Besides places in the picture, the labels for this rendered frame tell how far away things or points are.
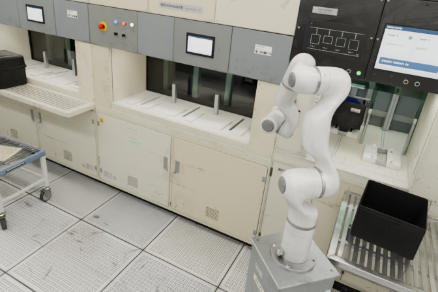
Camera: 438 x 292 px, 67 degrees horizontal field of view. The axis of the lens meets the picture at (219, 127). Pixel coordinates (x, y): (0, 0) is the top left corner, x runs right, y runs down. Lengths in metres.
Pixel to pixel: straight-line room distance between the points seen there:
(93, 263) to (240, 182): 1.12
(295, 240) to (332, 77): 0.65
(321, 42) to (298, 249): 1.05
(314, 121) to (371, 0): 0.80
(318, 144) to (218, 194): 1.32
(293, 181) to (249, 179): 1.04
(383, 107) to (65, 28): 2.50
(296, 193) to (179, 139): 1.32
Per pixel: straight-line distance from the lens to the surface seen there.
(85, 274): 2.48
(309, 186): 1.27
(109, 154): 2.94
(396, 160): 2.30
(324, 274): 1.52
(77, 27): 2.78
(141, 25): 2.37
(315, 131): 1.23
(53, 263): 2.60
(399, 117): 2.85
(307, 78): 1.18
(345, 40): 1.86
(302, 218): 1.35
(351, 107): 2.46
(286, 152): 2.10
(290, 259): 1.49
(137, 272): 2.44
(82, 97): 2.94
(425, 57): 1.86
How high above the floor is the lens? 1.80
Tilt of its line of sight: 24 degrees down
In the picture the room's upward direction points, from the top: 6 degrees clockwise
